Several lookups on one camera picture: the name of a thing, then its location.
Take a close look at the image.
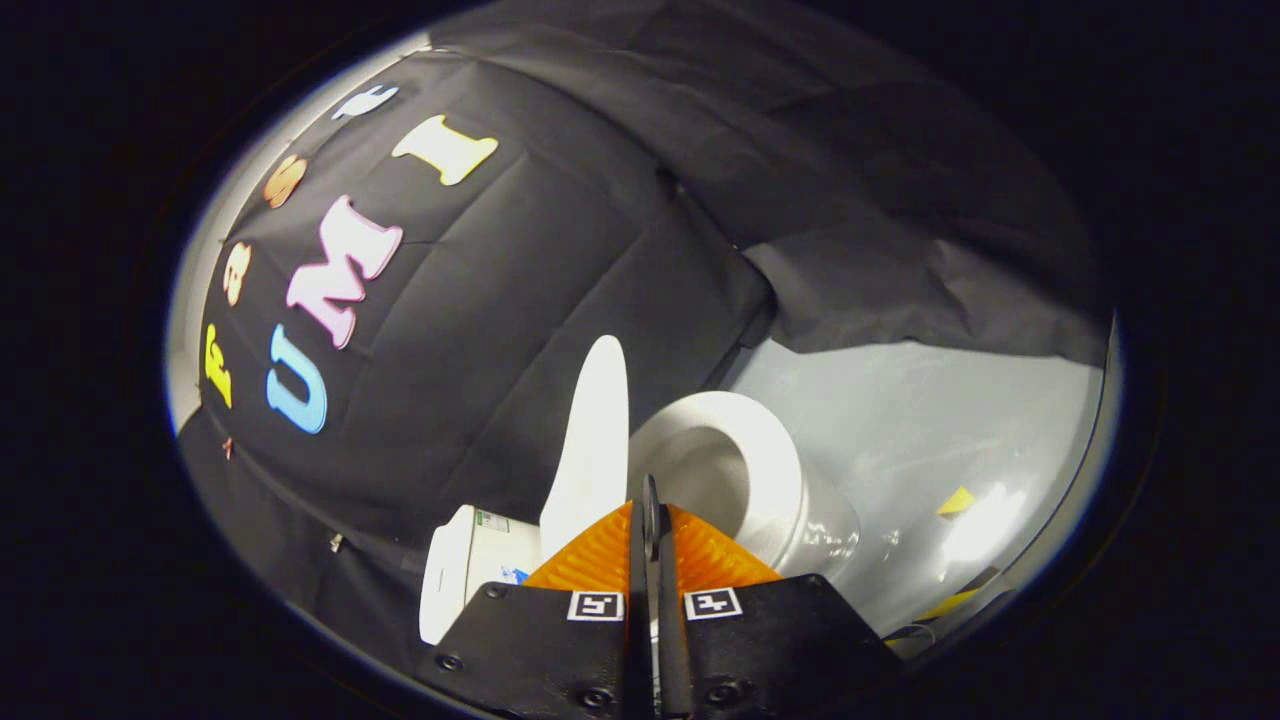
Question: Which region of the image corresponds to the white toilet lid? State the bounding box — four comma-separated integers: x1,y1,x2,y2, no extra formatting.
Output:
539,334,632,561

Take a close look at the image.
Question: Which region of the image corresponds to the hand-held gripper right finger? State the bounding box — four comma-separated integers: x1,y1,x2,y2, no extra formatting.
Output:
650,478,903,720

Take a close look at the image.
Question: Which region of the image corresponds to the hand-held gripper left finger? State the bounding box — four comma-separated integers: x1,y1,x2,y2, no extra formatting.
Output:
413,474,653,720

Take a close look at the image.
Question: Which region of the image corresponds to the white toilet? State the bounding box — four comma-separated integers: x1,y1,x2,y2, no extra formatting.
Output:
418,455,863,647

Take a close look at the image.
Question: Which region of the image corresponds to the yellow black floor tape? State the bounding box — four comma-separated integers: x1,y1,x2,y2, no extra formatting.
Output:
912,566,1003,623

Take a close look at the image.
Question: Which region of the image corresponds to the black backdrop cloth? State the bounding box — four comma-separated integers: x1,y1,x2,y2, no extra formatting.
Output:
175,0,1113,641

